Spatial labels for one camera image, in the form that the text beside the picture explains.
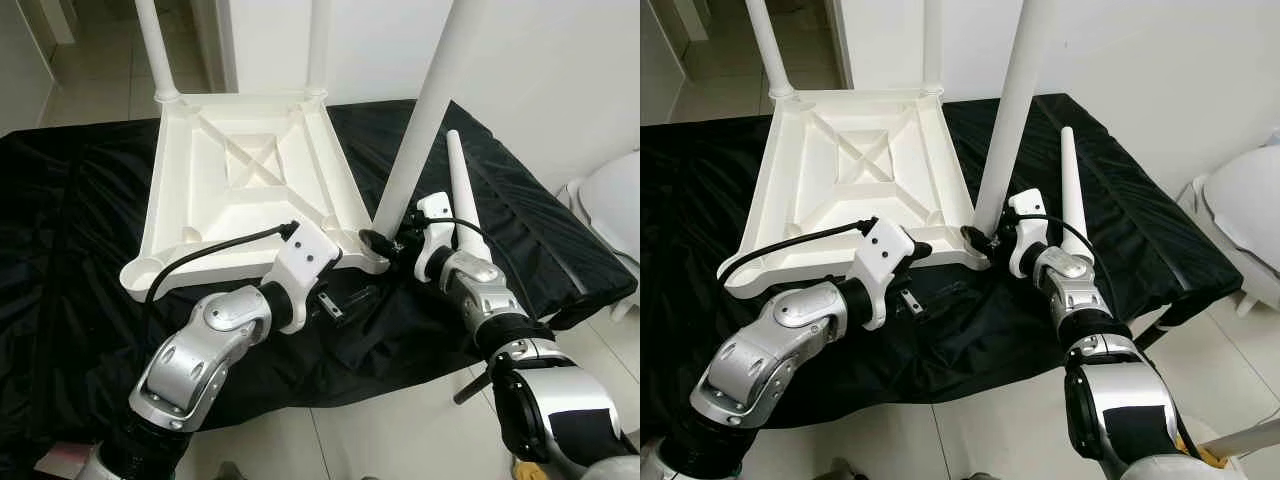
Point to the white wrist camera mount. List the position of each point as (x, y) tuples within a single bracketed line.
[(1030, 205), (885, 250), (305, 255), (435, 210)]

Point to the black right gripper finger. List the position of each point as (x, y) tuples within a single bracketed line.
[(974, 238), (375, 243)]

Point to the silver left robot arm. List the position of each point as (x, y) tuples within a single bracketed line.
[(760, 350), (195, 355)]

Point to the white plastic table top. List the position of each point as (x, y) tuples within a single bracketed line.
[(840, 160), (220, 170)]

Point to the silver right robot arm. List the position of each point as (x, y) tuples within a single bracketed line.
[(495, 300), (1085, 295)]

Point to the pink stool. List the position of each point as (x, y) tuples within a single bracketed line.
[(68, 458)]

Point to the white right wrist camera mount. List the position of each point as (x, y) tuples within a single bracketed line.
[(435, 210), (1030, 205)]

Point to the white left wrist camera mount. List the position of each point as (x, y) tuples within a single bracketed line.
[(305, 255), (885, 250)]

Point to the black tablecloth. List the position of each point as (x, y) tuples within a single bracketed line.
[(560, 240), (1170, 210)]

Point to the white round appliance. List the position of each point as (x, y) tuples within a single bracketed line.
[(1240, 200), (608, 205)]

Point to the grey left robot foot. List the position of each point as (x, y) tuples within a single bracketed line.
[(843, 472), (227, 474)]

